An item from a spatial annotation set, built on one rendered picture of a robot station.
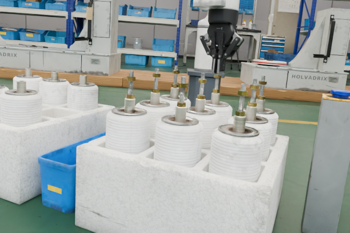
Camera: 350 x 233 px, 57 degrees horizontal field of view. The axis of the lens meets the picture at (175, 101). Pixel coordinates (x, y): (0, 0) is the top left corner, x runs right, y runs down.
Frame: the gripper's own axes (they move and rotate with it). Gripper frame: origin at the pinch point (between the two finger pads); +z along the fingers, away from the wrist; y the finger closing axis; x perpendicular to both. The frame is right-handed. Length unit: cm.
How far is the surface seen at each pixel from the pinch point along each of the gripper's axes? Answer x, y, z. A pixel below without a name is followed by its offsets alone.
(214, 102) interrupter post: 1.0, -0.6, 9.4
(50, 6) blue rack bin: -172, 483, -51
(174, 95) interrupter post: 5.1, 10.2, 9.2
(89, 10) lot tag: -79, 198, -27
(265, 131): 8.3, -19.8, 11.7
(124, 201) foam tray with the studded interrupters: 32.2, -4.3, 25.9
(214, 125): 11.4, -8.9, 12.4
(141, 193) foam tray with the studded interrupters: 30.8, -7.7, 23.4
